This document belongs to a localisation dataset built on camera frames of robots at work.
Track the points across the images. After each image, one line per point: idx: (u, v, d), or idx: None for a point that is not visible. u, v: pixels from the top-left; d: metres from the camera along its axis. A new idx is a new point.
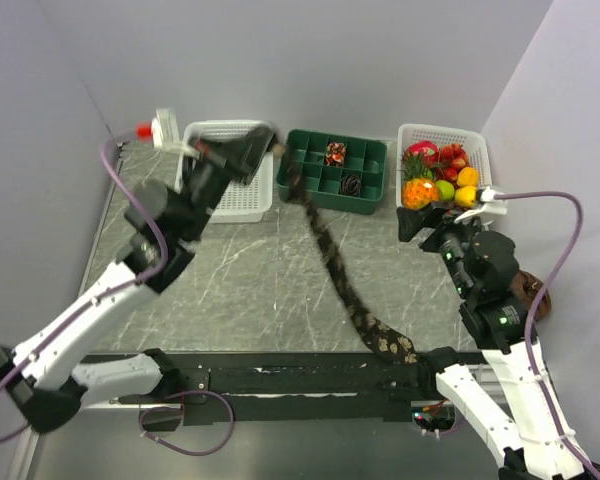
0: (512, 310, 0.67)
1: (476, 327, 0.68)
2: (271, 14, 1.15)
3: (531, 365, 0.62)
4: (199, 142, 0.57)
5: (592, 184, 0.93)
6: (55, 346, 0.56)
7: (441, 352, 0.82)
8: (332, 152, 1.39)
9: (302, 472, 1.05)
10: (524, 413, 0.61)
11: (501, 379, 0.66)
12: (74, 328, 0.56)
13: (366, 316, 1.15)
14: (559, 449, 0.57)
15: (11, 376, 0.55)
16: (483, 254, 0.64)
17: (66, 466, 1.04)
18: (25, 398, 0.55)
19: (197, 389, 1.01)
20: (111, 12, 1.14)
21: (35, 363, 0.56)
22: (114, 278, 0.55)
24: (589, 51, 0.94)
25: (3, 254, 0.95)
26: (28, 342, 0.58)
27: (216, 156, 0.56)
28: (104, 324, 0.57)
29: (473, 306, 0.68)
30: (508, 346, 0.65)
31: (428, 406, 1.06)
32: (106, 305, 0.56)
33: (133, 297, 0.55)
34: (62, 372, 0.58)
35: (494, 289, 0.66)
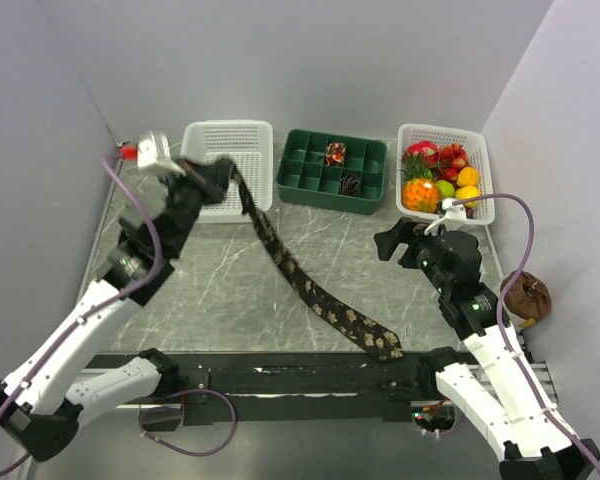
0: (484, 298, 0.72)
1: (453, 315, 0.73)
2: (271, 14, 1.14)
3: (505, 343, 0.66)
4: (185, 162, 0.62)
5: (592, 184, 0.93)
6: (46, 371, 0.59)
7: (440, 351, 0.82)
8: (332, 152, 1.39)
9: (302, 472, 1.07)
10: (508, 393, 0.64)
11: (483, 364, 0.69)
12: (63, 349, 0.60)
13: (348, 313, 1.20)
14: (544, 424, 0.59)
15: (6, 404, 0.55)
16: (448, 247, 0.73)
17: (66, 466, 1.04)
18: (23, 426, 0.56)
19: (197, 389, 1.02)
20: (110, 11, 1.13)
21: (28, 390, 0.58)
22: (98, 297, 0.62)
24: (589, 51, 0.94)
25: (4, 255, 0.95)
26: (17, 373, 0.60)
27: (198, 175, 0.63)
28: (93, 340, 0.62)
29: (449, 296, 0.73)
30: (482, 329, 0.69)
31: (428, 406, 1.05)
32: (91, 324, 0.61)
33: (121, 310, 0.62)
34: (56, 395, 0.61)
35: (466, 280, 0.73)
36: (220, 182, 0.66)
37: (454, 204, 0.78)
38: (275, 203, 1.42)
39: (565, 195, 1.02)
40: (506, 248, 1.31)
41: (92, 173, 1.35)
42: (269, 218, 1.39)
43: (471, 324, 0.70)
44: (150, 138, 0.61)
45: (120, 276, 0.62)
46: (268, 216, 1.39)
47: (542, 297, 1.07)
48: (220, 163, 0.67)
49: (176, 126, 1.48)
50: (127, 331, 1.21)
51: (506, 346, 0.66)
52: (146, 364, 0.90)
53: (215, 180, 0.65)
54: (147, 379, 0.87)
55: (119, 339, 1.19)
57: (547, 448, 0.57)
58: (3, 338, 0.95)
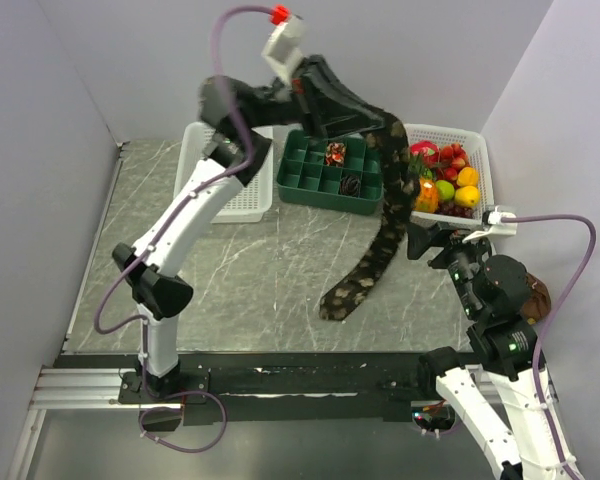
0: (521, 337, 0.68)
1: (483, 350, 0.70)
2: (272, 13, 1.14)
3: (539, 392, 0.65)
4: (298, 81, 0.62)
5: (593, 184, 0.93)
6: (168, 237, 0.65)
7: (439, 353, 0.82)
8: (332, 151, 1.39)
9: (302, 471, 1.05)
10: (527, 438, 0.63)
11: (506, 402, 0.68)
12: (180, 220, 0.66)
13: (365, 281, 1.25)
14: (559, 474, 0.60)
15: (138, 261, 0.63)
16: (494, 280, 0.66)
17: (65, 467, 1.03)
18: (153, 281, 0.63)
19: (197, 390, 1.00)
20: (111, 12, 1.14)
21: (154, 252, 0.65)
22: (206, 174, 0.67)
24: (590, 51, 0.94)
25: (4, 256, 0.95)
26: (143, 239, 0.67)
27: (304, 102, 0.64)
28: (206, 211, 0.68)
29: (482, 331, 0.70)
30: (515, 373, 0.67)
31: (428, 406, 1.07)
32: (203, 196, 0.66)
33: (227, 188, 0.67)
34: (176, 264, 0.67)
35: (505, 315, 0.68)
36: (331, 118, 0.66)
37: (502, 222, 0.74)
38: (275, 202, 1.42)
39: (566, 195, 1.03)
40: (505, 248, 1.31)
41: (92, 172, 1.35)
42: (269, 218, 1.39)
43: (505, 366, 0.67)
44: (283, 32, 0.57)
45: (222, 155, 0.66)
46: (268, 216, 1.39)
47: (542, 297, 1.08)
48: (359, 113, 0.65)
49: (175, 125, 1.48)
50: (127, 331, 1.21)
51: (539, 396, 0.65)
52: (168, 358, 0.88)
53: (331, 114, 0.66)
54: (170, 352, 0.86)
55: (119, 339, 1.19)
57: None
58: (3, 339, 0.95)
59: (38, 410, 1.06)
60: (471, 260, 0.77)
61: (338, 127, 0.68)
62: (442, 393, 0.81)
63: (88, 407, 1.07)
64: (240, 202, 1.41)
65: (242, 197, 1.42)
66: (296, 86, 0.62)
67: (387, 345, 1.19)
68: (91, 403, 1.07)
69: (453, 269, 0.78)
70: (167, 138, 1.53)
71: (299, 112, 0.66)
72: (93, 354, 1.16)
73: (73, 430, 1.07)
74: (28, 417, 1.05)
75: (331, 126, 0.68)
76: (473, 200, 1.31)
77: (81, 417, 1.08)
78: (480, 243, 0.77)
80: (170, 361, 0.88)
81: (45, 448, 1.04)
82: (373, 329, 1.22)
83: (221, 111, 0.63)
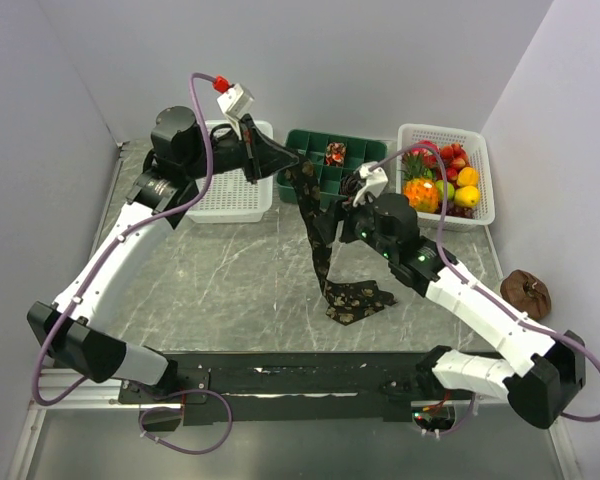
0: (428, 248, 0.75)
1: (407, 276, 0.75)
2: (271, 15, 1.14)
3: (460, 277, 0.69)
4: (249, 132, 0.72)
5: (593, 185, 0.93)
6: (96, 287, 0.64)
7: (431, 351, 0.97)
8: (332, 151, 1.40)
9: (302, 471, 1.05)
10: (484, 323, 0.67)
11: (451, 305, 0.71)
12: (107, 269, 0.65)
13: (377, 302, 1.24)
14: (523, 333, 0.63)
15: (64, 317, 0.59)
16: (384, 212, 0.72)
17: (65, 466, 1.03)
18: (83, 336, 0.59)
19: (197, 389, 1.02)
20: (110, 12, 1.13)
21: (81, 304, 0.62)
22: (133, 218, 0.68)
24: (589, 52, 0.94)
25: (4, 256, 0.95)
26: (65, 293, 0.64)
27: (250, 148, 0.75)
28: (134, 258, 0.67)
29: (398, 260, 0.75)
30: (435, 274, 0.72)
31: (428, 406, 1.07)
32: (131, 242, 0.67)
33: (155, 230, 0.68)
34: (105, 315, 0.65)
35: (408, 238, 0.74)
36: (266, 160, 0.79)
37: (371, 170, 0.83)
38: (275, 203, 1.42)
39: (565, 195, 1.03)
40: (506, 248, 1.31)
41: (91, 172, 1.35)
42: (269, 218, 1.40)
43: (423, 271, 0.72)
44: (240, 91, 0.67)
45: (148, 197, 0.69)
46: (268, 216, 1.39)
47: (542, 297, 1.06)
48: (284, 152, 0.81)
49: None
50: (126, 331, 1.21)
51: (462, 280, 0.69)
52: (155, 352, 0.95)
53: (266, 158, 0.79)
54: (155, 364, 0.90)
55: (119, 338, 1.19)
57: (536, 354, 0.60)
58: (4, 338, 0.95)
59: (38, 410, 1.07)
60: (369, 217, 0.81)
61: (271, 168, 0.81)
62: (453, 382, 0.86)
63: (88, 407, 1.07)
64: (240, 202, 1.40)
65: (243, 196, 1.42)
66: (247, 136, 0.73)
67: (387, 345, 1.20)
68: (91, 403, 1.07)
69: (359, 230, 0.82)
70: None
71: (242, 157, 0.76)
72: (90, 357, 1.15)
73: (73, 430, 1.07)
74: (28, 417, 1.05)
75: (265, 173, 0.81)
76: (473, 200, 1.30)
77: (81, 417, 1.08)
78: (366, 199, 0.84)
80: (159, 367, 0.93)
81: (44, 449, 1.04)
82: (373, 329, 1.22)
83: (180, 128, 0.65)
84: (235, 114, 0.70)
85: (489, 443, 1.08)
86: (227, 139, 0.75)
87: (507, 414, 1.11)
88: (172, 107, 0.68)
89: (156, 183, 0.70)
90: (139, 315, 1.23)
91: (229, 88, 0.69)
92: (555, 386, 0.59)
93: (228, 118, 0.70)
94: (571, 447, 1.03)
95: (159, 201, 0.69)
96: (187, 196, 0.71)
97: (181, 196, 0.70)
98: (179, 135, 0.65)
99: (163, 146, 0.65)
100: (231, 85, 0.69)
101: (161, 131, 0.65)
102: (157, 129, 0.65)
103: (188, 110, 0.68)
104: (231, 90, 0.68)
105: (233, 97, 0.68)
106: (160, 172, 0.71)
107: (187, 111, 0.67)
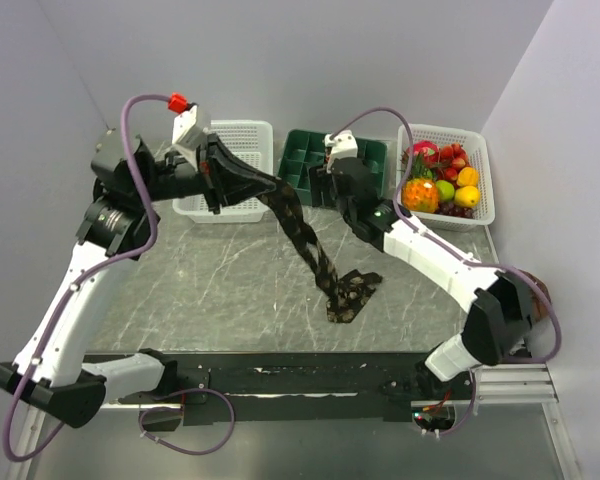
0: (385, 205, 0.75)
1: (364, 231, 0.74)
2: (271, 16, 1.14)
3: (411, 226, 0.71)
4: (204, 164, 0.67)
5: (593, 186, 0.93)
6: (54, 344, 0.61)
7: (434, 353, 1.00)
8: None
9: (302, 471, 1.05)
10: (434, 267, 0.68)
11: (406, 256, 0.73)
12: (64, 323, 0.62)
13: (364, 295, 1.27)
14: (468, 271, 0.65)
15: (23, 384, 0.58)
16: (339, 172, 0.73)
17: (65, 467, 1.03)
18: (46, 399, 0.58)
19: (197, 389, 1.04)
20: (109, 13, 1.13)
21: (41, 365, 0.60)
22: (86, 261, 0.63)
24: (590, 53, 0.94)
25: (4, 257, 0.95)
26: (25, 352, 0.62)
27: (209, 179, 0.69)
28: (94, 304, 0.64)
29: (356, 217, 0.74)
30: (389, 226, 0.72)
31: (428, 406, 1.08)
32: (86, 289, 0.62)
33: (111, 271, 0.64)
34: (73, 366, 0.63)
35: (365, 198, 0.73)
36: (232, 189, 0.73)
37: (334, 138, 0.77)
38: None
39: (566, 195, 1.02)
40: (506, 247, 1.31)
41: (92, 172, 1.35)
42: (269, 218, 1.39)
43: (380, 227, 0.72)
44: (192, 123, 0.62)
45: (100, 233, 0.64)
46: (268, 217, 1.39)
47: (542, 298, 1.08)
48: (257, 180, 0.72)
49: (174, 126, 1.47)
50: (126, 331, 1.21)
51: (413, 229, 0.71)
52: (150, 358, 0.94)
53: (231, 185, 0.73)
54: (150, 367, 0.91)
55: (119, 339, 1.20)
57: (479, 289, 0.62)
58: (4, 338, 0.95)
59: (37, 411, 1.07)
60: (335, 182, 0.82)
61: (240, 195, 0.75)
62: (449, 374, 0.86)
63: None
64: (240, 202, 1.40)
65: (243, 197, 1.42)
66: (204, 167, 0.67)
67: (387, 346, 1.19)
68: None
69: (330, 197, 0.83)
70: (167, 138, 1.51)
71: (201, 185, 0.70)
72: (93, 354, 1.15)
73: (72, 431, 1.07)
74: (28, 418, 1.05)
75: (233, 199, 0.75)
76: (473, 200, 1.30)
77: None
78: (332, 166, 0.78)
80: (155, 364, 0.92)
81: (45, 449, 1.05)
82: (373, 329, 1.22)
83: (122, 157, 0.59)
84: (184, 146, 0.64)
85: (489, 443, 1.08)
86: (186, 164, 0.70)
87: (506, 414, 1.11)
88: (114, 130, 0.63)
89: (107, 214, 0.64)
90: (140, 314, 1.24)
91: (185, 111, 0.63)
92: (498, 317, 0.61)
93: (176, 146, 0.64)
94: (571, 447, 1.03)
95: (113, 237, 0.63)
96: (144, 226, 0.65)
97: (137, 227, 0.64)
98: (123, 166, 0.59)
99: (106, 176, 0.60)
100: (189, 107, 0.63)
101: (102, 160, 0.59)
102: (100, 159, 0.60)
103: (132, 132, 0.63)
104: (186, 114, 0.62)
105: (185, 127, 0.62)
106: (113, 200, 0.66)
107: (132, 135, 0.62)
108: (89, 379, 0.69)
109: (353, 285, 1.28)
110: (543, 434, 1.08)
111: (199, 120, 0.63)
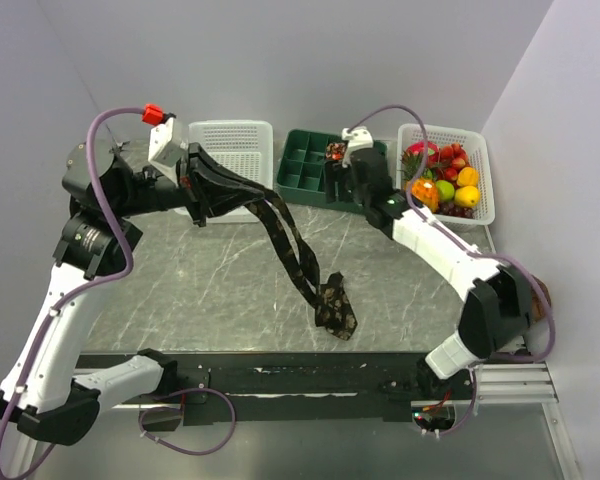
0: (398, 194, 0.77)
1: (374, 217, 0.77)
2: (271, 16, 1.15)
3: (421, 215, 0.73)
4: (185, 178, 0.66)
5: (593, 186, 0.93)
6: (38, 370, 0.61)
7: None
8: (332, 152, 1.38)
9: (302, 471, 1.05)
10: (438, 257, 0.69)
11: (414, 246, 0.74)
12: (47, 349, 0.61)
13: (343, 296, 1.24)
14: (469, 261, 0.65)
15: (9, 412, 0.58)
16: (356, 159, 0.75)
17: (65, 468, 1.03)
18: (33, 426, 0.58)
19: (197, 389, 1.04)
20: (109, 13, 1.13)
21: (26, 393, 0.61)
22: (66, 284, 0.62)
24: (590, 53, 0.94)
25: (3, 256, 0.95)
26: (9, 379, 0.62)
27: (192, 192, 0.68)
28: (76, 326, 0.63)
29: (369, 203, 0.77)
30: (400, 214, 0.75)
31: (428, 406, 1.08)
32: (67, 313, 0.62)
33: (93, 293, 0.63)
34: (59, 388, 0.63)
35: (379, 186, 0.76)
36: (217, 200, 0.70)
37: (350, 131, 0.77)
38: None
39: (566, 195, 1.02)
40: (506, 247, 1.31)
41: None
42: None
43: (390, 213, 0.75)
44: (167, 141, 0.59)
45: (79, 252, 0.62)
46: None
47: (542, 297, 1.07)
48: (243, 190, 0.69)
49: None
50: (126, 331, 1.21)
51: (422, 218, 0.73)
52: (147, 361, 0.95)
53: (217, 196, 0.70)
54: (149, 371, 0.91)
55: (119, 338, 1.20)
57: (477, 277, 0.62)
58: (4, 338, 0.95)
59: None
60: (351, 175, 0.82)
61: (226, 205, 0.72)
62: (447, 370, 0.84)
63: None
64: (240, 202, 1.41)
65: None
66: (185, 182, 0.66)
67: (387, 346, 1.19)
68: None
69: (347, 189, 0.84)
70: None
71: (183, 200, 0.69)
72: (93, 354, 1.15)
73: None
74: None
75: (219, 211, 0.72)
76: (473, 200, 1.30)
77: None
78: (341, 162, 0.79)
80: (155, 368, 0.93)
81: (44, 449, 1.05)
82: (373, 329, 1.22)
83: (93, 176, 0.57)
84: (160, 163, 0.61)
85: (489, 444, 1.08)
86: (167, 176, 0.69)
87: (506, 414, 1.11)
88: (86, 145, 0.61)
89: (84, 233, 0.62)
90: (140, 314, 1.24)
91: (161, 123, 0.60)
92: (495, 308, 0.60)
93: (152, 162, 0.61)
94: (571, 447, 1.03)
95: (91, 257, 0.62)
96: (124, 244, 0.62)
97: (116, 245, 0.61)
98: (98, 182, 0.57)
99: (79, 194, 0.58)
100: (164, 118, 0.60)
101: (75, 178, 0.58)
102: (73, 176, 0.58)
103: (105, 146, 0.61)
104: (161, 126, 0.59)
105: (159, 143, 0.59)
106: (93, 215, 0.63)
107: (104, 148, 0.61)
108: (82, 395, 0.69)
109: (327, 293, 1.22)
110: (543, 434, 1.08)
111: (174, 135, 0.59)
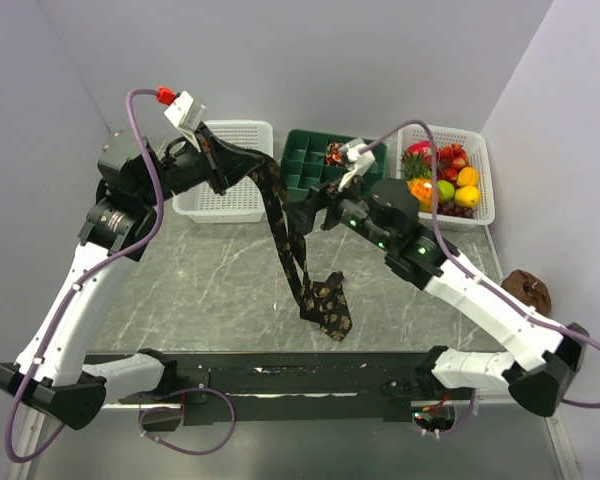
0: (427, 238, 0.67)
1: (406, 271, 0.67)
2: (271, 17, 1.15)
3: (467, 271, 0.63)
4: (206, 142, 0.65)
5: (593, 186, 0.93)
6: (57, 343, 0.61)
7: (430, 353, 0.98)
8: (332, 151, 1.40)
9: (302, 471, 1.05)
10: (494, 321, 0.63)
11: (453, 300, 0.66)
12: (66, 323, 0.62)
13: (339, 296, 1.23)
14: (533, 329, 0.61)
15: (26, 383, 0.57)
16: (387, 204, 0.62)
17: (65, 467, 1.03)
18: (49, 398, 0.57)
19: (196, 388, 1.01)
20: (109, 14, 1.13)
21: (43, 365, 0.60)
22: (89, 262, 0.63)
24: (590, 52, 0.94)
25: (4, 257, 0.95)
26: (26, 352, 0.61)
27: (212, 159, 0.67)
28: (96, 303, 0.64)
29: (397, 254, 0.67)
30: (438, 269, 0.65)
31: (428, 406, 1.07)
32: (89, 288, 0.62)
33: (114, 271, 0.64)
34: (73, 366, 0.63)
35: (408, 230, 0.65)
36: (231, 169, 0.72)
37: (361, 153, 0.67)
38: None
39: (565, 195, 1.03)
40: (506, 247, 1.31)
41: (92, 171, 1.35)
42: None
43: (426, 270, 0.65)
44: (191, 103, 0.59)
45: (102, 234, 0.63)
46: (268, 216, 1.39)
47: (542, 297, 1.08)
48: (248, 155, 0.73)
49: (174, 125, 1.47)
50: (127, 331, 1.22)
51: (468, 275, 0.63)
52: (149, 359, 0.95)
53: (231, 166, 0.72)
54: (149, 370, 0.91)
55: (119, 338, 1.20)
57: (546, 354, 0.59)
58: (4, 337, 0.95)
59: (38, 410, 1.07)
60: (357, 202, 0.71)
61: (237, 175, 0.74)
62: (455, 383, 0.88)
63: None
64: (240, 202, 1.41)
65: (243, 197, 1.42)
66: (207, 147, 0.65)
67: (387, 346, 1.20)
68: None
69: (347, 219, 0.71)
70: (167, 137, 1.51)
71: (204, 171, 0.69)
72: (93, 353, 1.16)
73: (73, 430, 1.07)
74: (28, 417, 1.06)
75: (232, 181, 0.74)
76: (473, 200, 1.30)
77: None
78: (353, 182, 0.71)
80: (155, 367, 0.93)
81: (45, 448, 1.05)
82: (373, 329, 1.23)
83: (129, 157, 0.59)
84: (188, 128, 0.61)
85: (488, 445, 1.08)
86: (185, 153, 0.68)
87: (506, 414, 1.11)
88: (120, 132, 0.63)
89: (109, 215, 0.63)
90: (140, 314, 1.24)
91: (177, 99, 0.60)
92: (565, 382, 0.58)
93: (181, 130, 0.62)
94: (571, 447, 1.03)
95: (115, 237, 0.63)
96: (146, 227, 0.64)
97: (139, 227, 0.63)
98: (130, 164, 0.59)
99: (112, 175, 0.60)
100: (178, 95, 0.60)
101: (108, 160, 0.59)
102: (103, 158, 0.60)
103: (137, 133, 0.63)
104: (178, 100, 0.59)
105: (184, 108, 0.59)
106: (116, 201, 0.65)
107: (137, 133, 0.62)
108: (89, 381, 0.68)
109: (322, 292, 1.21)
110: (544, 435, 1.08)
111: (196, 98, 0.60)
